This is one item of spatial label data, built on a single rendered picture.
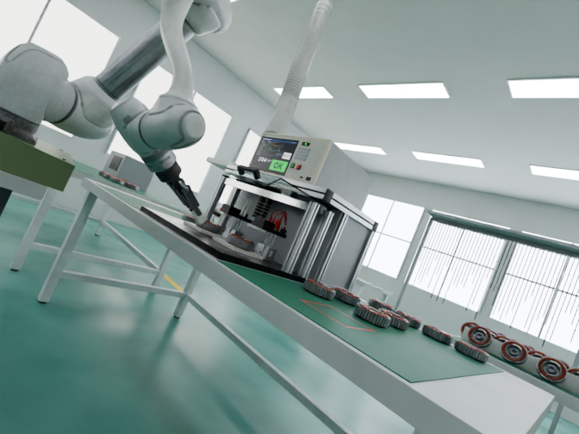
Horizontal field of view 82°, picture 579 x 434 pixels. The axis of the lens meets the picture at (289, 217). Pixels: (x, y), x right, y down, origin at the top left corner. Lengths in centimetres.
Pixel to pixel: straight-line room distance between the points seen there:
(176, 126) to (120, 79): 55
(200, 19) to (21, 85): 58
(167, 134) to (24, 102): 52
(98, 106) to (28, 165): 32
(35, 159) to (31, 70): 26
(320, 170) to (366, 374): 90
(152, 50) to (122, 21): 479
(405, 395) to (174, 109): 76
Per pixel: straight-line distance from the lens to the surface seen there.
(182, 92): 95
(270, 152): 160
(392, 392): 64
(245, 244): 127
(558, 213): 766
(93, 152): 592
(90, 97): 138
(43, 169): 124
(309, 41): 332
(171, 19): 117
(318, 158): 139
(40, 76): 129
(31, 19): 587
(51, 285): 237
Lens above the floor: 89
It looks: 3 degrees up
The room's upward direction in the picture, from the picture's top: 23 degrees clockwise
